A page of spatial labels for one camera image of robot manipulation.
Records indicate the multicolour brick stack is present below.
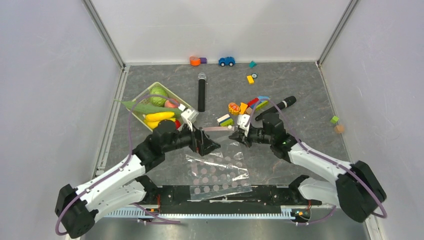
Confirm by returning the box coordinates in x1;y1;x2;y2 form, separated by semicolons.
247;96;269;110

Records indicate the light green plastic basket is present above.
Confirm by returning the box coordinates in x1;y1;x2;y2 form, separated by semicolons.
131;82;194;132

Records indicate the teal block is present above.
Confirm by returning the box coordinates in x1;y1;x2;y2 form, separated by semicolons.
249;60;257;68

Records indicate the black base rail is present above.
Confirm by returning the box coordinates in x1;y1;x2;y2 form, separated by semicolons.
138;185;322;214

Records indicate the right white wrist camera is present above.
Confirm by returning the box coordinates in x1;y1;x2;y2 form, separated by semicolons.
237;114;251;137

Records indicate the clear polka dot zip bag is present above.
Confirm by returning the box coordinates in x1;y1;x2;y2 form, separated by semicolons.
184;127;253;201

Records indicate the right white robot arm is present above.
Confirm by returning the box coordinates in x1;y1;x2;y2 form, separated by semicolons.
229;113;387;223

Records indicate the blue toy car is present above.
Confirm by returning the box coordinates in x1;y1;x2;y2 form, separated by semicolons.
218;56;236;67

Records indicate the yellow banana bunch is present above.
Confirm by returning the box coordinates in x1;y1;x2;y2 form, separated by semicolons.
143;111;177;130

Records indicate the green cabbage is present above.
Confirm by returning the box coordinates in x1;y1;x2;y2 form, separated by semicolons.
149;86;169;107

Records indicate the orange brick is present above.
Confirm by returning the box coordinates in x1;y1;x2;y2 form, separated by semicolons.
239;102;249;115

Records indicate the slanted black microphone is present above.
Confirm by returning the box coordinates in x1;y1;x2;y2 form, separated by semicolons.
255;96;297;121

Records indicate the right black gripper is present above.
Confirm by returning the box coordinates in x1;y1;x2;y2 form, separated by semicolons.
228;125;274;148

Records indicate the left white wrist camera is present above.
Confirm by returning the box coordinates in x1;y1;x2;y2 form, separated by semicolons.
178;103;199;132

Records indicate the tan wooden cube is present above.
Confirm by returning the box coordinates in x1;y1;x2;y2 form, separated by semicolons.
334;124;345;134

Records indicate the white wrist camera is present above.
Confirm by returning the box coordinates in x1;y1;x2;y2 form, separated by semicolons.
178;103;199;132
237;114;251;137

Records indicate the red tomato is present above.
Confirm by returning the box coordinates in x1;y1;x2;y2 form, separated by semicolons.
174;119;182;130

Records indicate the white blue green brick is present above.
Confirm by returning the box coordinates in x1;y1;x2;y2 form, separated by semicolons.
216;114;234;127

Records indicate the green cube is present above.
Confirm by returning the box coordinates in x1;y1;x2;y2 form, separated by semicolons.
330;116;340;125

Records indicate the yellow brick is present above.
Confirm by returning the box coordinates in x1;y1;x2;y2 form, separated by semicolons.
246;75;255;85

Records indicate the orange cartoon figure block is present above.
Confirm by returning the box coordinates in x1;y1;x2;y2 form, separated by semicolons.
228;102;241;116

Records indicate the red peach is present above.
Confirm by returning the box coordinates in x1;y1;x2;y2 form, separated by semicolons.
164;98;179;109

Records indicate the upright black microphone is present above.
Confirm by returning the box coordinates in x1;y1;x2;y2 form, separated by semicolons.
197;72;207;112

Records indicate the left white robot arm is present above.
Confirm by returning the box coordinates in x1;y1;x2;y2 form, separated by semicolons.
54;120;221;239

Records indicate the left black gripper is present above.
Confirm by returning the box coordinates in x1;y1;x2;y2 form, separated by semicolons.
163;118;221;156

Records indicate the long green cucumber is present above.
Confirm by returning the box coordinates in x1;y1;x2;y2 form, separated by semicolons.
114;99;182;116

